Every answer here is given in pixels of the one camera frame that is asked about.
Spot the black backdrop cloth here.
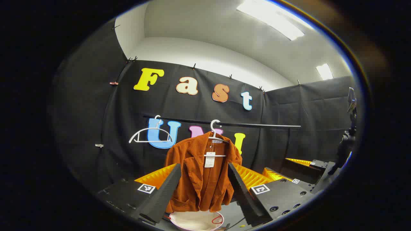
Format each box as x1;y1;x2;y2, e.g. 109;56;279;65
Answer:
51;19;357;206

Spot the long ceiling light panel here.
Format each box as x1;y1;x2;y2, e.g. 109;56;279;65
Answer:
237;0;305;41

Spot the black clothes rack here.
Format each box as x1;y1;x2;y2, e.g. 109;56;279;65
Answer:
143;114;302;156

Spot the white laundry hamper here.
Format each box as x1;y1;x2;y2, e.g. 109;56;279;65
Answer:
169;210;225;231

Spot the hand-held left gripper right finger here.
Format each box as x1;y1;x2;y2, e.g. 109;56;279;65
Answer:
227;162;314;227

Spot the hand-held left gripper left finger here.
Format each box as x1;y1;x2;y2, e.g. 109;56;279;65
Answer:
96;163;182;225

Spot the small ceiling light panel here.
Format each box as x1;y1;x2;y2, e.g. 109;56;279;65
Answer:
316;63;334;81

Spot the empty white clothes hanger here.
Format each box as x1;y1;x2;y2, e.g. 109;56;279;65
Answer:
129;115;174;144

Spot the orange corduroy jacket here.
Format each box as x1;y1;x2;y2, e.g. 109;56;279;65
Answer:
164;132;243;213

